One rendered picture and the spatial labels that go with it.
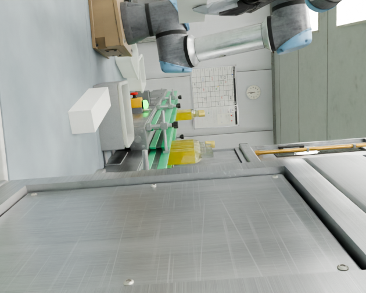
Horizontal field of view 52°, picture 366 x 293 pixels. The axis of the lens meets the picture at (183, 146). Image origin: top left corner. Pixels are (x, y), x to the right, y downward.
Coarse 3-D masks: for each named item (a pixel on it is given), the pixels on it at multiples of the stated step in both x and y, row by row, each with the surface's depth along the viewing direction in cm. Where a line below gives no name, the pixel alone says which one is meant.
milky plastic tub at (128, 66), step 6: (132, 48) 184; (132, 54) 186; (120, 60) 164; (126, 60) 164; (132, 60) 185; (120, 66) 169; (126, 66) 169; (132, 66) 167; (138, 66) 185; (126, 72) 175; (132, 72) 175; (138, 72) 184; (138, 78) 181
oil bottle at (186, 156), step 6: (174, 150) 158; (180, 150) 157; (186, 150) 156; (192, 150) 156; (198, 150) 156; (174, 156) 156; (180, 156) 155; (186, 156) 155; (192, 156) 155; (198, 156) 156; (168, 162) 156; (174, 162) 156; (180, 162) 156; (186, 162) 156; (192, 162) 156
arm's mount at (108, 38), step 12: (96, 0) 125; (108, 0) 125; (120, 0) 136; (96, 12) 126; (108, 12) 126; (120, 12) 131; (96, 24) 126; (108, 24) 126; (120, 24) 126; (96, 36) 126; (108, 36) 126; (120, 36) 126; (96, 48) 128; (108, 48) 130; (120, 48) 132
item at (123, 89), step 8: (120, 88) 123; (128, 88) 139; (120, 96) 123; (128, 96) 139; (120, 104) 124; (128, 104) 140; (120, 112) 125; (128, 112) 141; (128, 120) 141; (128, 128) 142; (128, 136) 142; (128, 144) 130
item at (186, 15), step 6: (180, 0) 73; (186, 0) 73; (192, 0) 74; (198, 0) 74; (204, 0) 74; (180, 6) 77; (186, 6) 77; (192, 6) 78; (180, 12) 81; (186, 12) 82; (192, 12) 82; (180, 18) 86; (186, 18) 86; (192, 18) 87; (198, 18) 87
